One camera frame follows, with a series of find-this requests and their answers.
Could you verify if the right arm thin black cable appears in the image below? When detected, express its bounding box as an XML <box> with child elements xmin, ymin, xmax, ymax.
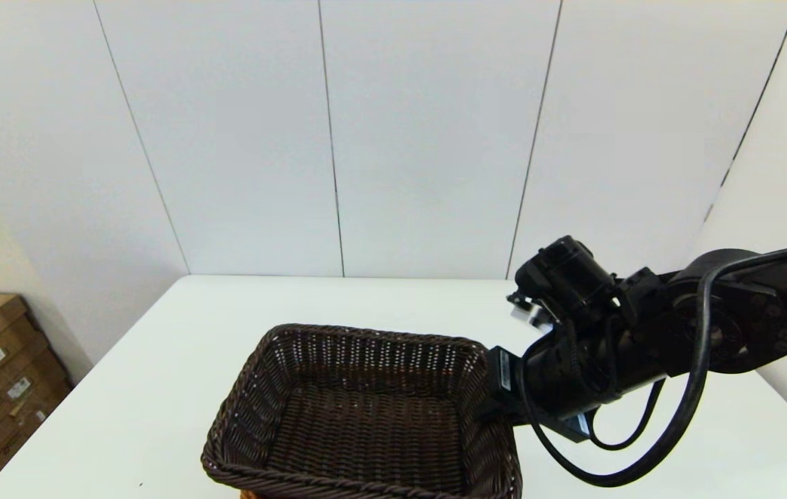
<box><xmin>586</xmin><ymin>378</ymin><xmax>666</xmax><ymax>451</ymax></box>

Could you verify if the dark brown wicker basket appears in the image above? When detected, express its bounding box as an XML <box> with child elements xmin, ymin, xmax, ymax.
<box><xmin>200</xmin><ymin>323</ymin><xmax>524</xmax><ymax>499</ymax></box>

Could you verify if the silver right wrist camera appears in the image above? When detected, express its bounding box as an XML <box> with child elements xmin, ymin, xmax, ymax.
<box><xmin>506</xmin><ymin>292</ymin><xmax>552</xmax><ymax>330</ymax></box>

